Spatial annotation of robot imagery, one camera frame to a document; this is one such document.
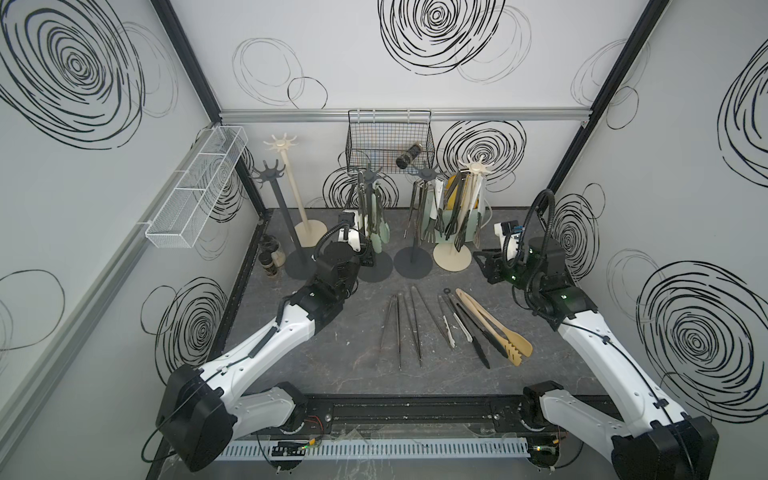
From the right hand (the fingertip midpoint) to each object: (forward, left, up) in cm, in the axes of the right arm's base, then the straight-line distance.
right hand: (482, 253), depth 75 cm
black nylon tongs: (-3, +3, -24) cm, 24 cm away
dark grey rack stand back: (+13, +16, -24) cm, 32 cm away
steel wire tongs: (+12, +34, +8) cm, 36 cm away
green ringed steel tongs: (+13, +27, -6) cm, 30 cm away
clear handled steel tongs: (+11, +11, +1) cm, 15 cm away
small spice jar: (+7, +64, -15) cm, 66 cm away
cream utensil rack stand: (+16, +4, -25) cm, 30 cm away
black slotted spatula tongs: (+14, +8, +4) cm, 17 cm away
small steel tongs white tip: (-7, +5, -24) cm, 26 cm away
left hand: (+3, +31, +6) cm, 31 cm away
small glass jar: (+15, +64, -22) cm, 70 cm away
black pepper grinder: (+29, +20, +8) cm, 36 cm away
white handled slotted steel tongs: (+14, -1, 0) cm, 14 cm away
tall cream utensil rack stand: (+26, +55, -23) cm, 65 cm away
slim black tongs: (+1, +15, -25) cm, 30 cm away
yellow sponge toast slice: (+14, +7, +4) cm, 16 cm away
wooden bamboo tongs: (-16, -12, -23) cm, 30 cm away
